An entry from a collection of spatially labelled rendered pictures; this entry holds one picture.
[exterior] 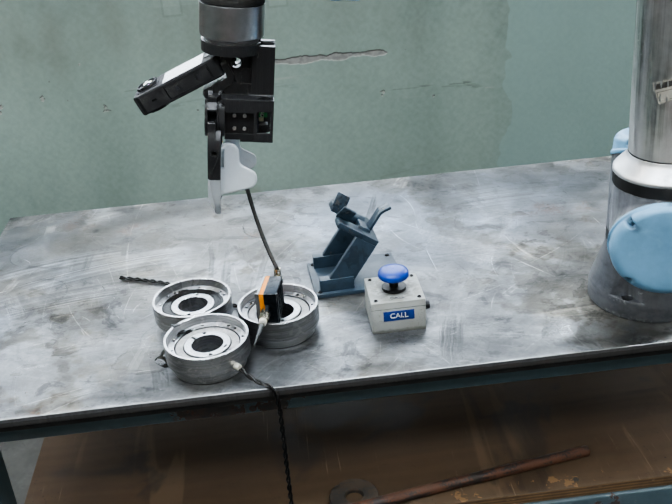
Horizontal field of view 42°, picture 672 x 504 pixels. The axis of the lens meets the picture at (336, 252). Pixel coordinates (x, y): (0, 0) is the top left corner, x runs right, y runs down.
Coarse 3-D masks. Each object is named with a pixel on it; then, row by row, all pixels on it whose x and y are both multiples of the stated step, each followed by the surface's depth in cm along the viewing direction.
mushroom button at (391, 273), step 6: (390, 264) 113; (396, 264) 113; (384, 270) 112; (390, 270) 112; (396, 270) 112; (402, 270) 112; (378, 276) 112; (384, 276) 111; (390, 276) 111; (396, 276) 111; (402, 276) 111; (408, 276) 112; (390, 282) 111; (396, 282) 111
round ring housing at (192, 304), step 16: (176, 288) 120; (192, 288) 120; (208, 288) 120; (224, 288) 119; (160, 304) 117; (176, 304) 117; (192, 304) 119; (208, 304) 116; (224, 304) 114; (160, 320) 113; (176, 320) 112
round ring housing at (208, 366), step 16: (192, 320) 111; (208, 320) 112; (224, 320) 111; (240, 320) 110; (176, 336) 110; (192, 336) 109; (208, 336) 109; (224, 336) 109; (240, 336) 108; (192, 352) 106; (208, 352) 106; (240, 352) 105; (176, 368) 104; (192, 368) 103; (208, 368) 103; (224, 368) 104
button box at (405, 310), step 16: (368, 288) 114; (384, 288) 113; (400, 288) 112; (416, 288) 113; (368, 304) 114; (384, 304) 110; (400, 304) 111; (416, 304) 111; (384, 320) 111; (400, 320) 112; (416, 320) 112
